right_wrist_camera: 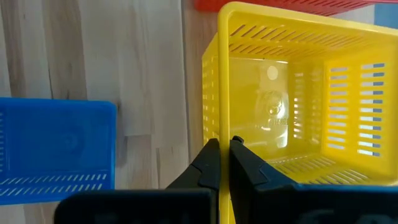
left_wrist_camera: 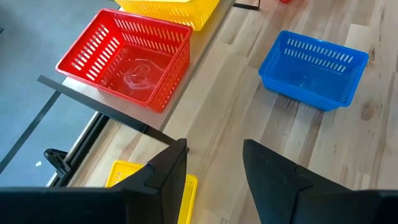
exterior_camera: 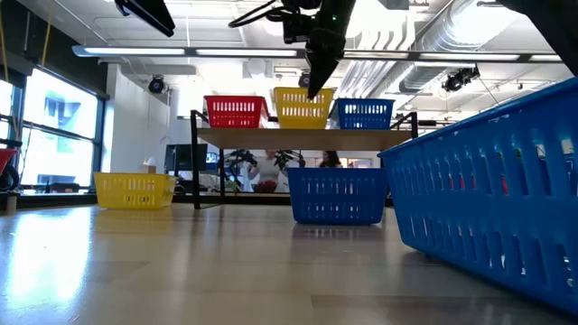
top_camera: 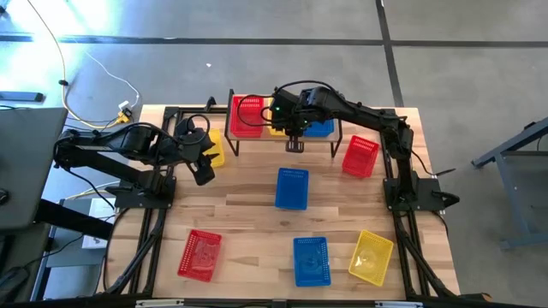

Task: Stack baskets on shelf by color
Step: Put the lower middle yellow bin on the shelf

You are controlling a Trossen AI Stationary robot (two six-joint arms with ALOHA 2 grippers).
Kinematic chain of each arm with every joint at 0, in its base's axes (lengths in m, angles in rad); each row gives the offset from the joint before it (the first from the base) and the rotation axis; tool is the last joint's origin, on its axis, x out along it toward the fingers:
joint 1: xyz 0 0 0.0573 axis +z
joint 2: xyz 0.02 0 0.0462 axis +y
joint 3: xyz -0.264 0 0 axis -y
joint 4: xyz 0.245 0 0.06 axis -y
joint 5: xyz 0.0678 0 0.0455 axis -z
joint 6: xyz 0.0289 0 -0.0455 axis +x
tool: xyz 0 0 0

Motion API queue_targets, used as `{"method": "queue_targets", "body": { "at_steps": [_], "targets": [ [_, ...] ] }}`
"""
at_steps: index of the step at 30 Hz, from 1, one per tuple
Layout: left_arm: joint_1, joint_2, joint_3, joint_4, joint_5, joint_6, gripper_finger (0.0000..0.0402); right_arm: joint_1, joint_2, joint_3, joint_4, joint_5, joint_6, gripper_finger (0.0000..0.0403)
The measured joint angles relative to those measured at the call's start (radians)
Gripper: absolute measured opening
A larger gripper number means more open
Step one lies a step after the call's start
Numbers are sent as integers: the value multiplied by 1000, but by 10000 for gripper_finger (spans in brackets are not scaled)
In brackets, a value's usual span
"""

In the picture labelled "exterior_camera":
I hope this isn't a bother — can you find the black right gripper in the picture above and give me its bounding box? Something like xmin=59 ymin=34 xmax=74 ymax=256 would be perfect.
xmin=305 ymin=0 xmax=358 ymax=100

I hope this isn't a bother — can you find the blue slotted plastic basket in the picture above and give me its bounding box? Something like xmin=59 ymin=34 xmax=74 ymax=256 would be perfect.
xmin=336 ymin=97 xmax=396 ymax=131
xmin=377 ymin=76 xmax=578 ymax=316
xmin=286 ymin=167 xmax=389 ymax=226

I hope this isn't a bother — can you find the long ceiling light bar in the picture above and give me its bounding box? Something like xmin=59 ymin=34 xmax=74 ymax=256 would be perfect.
xmin=71 ymin=44 xmax=564 ymax=64

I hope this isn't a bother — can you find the white ceiling pipe bundle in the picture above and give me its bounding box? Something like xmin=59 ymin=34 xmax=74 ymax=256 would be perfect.
xmin=342 ymin=58 xmax=410 ymax=98

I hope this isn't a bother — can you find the person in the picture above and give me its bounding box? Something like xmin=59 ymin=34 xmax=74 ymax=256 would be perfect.
xmin=247 ymin=149 xmax=288 ymax=194
xmin=319 ymin=150 xmax=344 ymax=170

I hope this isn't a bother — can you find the dark leafy plant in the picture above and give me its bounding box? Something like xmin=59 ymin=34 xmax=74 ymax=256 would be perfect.
xmin=224 ymin=149 xmax=258 ymax=193
xmin=274 ymin=150 xmax=306 ymax=171

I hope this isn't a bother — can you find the large glass window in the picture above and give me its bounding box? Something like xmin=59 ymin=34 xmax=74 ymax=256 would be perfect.
xmin=0 ymin=67 xmax=107 ymax=195

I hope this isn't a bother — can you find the black computer monitor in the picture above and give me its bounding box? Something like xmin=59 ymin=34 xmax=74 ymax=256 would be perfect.
xmin=163 ymin=143 xmax=210 ymax=173

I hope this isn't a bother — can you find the white tissue box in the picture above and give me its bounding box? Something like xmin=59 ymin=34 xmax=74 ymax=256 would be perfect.
xmin=138 ymin=155 xmax=158 ymax=175

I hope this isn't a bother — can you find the yellow small object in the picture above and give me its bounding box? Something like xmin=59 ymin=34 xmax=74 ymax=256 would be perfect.
xmin=93 ymin=172 xmax=178 ymax=210

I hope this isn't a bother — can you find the red wheeled cart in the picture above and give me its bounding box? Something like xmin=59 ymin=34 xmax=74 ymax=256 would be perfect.
xmin=0 ymin=138 xmax=23 ymax=193

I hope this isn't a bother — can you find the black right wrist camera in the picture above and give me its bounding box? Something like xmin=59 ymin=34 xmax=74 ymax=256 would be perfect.
xmin=282 ymin=9 xmax=320 ymax=45

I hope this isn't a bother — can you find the wooden shelf with black frame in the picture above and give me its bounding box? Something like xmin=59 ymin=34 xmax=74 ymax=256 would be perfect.
xmin=190 ymin=109 xmax=419 ymax=210

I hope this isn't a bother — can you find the yellow hanging cable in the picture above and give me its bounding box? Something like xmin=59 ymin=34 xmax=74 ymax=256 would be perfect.
xmin=0 ymin=0 xmax=9 ymax=85
xmin=41 ymin=0 xmax=54 ymax=69

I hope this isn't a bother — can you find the silver ceiling air duct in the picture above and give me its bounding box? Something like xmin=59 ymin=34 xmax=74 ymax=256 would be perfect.
xmin=398 ymin=0 xmax=514 ymax=95

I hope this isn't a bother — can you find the black metal table frame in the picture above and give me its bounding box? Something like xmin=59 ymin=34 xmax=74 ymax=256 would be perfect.
xmin=0 ymin=191 xmax=394 ymax=209

